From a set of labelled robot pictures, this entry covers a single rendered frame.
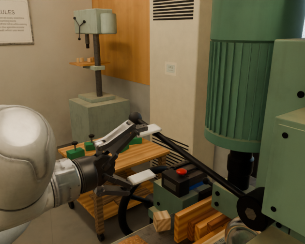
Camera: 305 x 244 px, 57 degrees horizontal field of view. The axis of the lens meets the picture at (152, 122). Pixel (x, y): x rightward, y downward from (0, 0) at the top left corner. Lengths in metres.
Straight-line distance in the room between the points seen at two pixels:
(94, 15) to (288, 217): 2.48
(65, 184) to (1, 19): 2.88
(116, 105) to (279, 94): 2.44
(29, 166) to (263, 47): 0.43
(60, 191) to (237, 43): 0.43
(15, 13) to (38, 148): 3.04
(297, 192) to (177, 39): 1.83
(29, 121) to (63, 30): 3.20
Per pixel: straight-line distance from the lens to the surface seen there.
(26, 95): 3.48
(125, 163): 1.97
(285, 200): 0.43
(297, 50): 0.51
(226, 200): 0.73
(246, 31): 0.55
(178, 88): 2.18
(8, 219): 0.54
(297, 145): 0.39
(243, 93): 0.57
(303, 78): 0.51
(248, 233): 0.58
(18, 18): 3.39
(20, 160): 0.38
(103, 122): 2.84
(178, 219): 0.72
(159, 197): 0.89
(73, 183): 0.58
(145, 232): 0.80
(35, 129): 0.39
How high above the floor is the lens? 1.41
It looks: 18 degrees down
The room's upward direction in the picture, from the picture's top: straight up
